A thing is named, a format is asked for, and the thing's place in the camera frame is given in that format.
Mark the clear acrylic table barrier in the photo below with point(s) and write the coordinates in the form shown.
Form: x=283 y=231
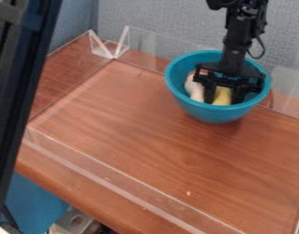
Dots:
x=114 y=148

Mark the blue plastic bowl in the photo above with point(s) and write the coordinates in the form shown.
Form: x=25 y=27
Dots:
x=202 y=111

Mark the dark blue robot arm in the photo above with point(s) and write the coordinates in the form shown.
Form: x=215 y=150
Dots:
x=27 y=23

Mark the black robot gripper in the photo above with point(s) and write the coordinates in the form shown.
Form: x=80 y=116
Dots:
x=245 y=26

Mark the white red toy mushroom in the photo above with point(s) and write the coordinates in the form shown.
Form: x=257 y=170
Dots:
x=194 y=88

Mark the grey metal bracket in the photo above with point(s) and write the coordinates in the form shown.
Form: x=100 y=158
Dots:
x=75 y=222

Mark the yellow toy banana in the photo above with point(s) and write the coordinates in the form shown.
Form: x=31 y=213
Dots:
x=222 y=96

